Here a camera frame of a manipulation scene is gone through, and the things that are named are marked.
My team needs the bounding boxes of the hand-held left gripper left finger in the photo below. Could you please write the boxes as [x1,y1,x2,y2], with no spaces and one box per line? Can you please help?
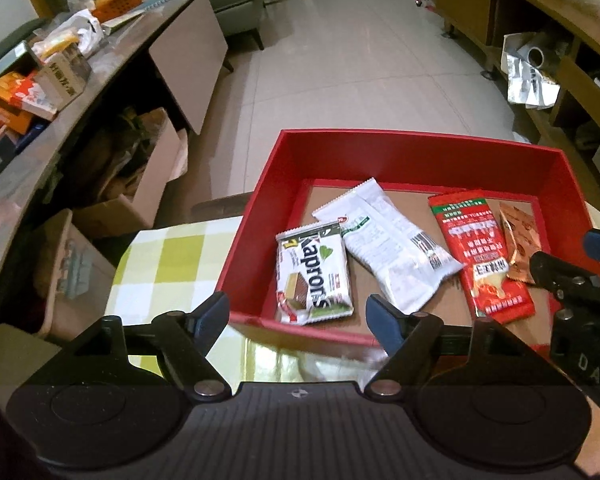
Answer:
[50,290,232,402]

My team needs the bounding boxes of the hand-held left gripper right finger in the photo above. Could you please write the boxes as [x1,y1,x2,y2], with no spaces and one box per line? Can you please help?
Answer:
[362,294,551,401]

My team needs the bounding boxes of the brown small snack packet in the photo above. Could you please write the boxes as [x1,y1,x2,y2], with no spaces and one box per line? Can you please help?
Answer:
[499,201,544,286]

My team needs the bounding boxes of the red long snack packet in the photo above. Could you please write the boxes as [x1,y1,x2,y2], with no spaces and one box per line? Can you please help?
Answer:
[427,190,536,325]

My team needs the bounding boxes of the white long snack packet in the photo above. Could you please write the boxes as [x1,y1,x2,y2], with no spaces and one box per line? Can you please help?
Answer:
[312,177,464,314]

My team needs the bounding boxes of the green white wafer packet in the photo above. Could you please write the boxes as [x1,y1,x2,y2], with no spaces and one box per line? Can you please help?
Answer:
[275,220,355,325]

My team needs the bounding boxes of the red cardboard box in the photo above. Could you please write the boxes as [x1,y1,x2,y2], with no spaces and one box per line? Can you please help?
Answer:
[214,129,600,349]

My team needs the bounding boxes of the grey plastic part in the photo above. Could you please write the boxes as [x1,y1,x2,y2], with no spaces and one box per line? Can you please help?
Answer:
[55,240,94,302]

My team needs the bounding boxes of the large open cardboard box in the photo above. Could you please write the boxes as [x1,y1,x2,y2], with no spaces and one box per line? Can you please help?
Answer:
[72,107,189,239]

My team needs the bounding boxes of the cardboard box with grey part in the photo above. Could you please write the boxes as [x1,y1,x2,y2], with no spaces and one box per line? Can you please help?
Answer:
[32,209,119,341]

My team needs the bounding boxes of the white silver plastic bag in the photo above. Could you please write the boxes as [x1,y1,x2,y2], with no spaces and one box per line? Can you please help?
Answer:
[502,32,561,109]

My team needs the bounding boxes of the brown flat board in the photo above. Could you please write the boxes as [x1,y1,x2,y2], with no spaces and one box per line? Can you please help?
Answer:
[0,322,64,387]

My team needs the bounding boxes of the pale printed carton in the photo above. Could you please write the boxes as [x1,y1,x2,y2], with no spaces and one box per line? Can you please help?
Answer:
[32,52,93,111]

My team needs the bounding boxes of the red white snack box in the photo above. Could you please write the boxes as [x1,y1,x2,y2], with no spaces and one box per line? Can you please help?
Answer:
[10,77,59,121]

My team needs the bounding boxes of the orange box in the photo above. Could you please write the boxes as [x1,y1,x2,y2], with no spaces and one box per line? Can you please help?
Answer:
[0,71,33,133]

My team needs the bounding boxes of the grey green sofa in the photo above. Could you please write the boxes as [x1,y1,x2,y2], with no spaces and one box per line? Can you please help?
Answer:
[207,0,269,52]

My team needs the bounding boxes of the orange perforated basket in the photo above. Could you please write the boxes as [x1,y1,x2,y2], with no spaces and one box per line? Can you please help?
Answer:
[90,0,149,24]

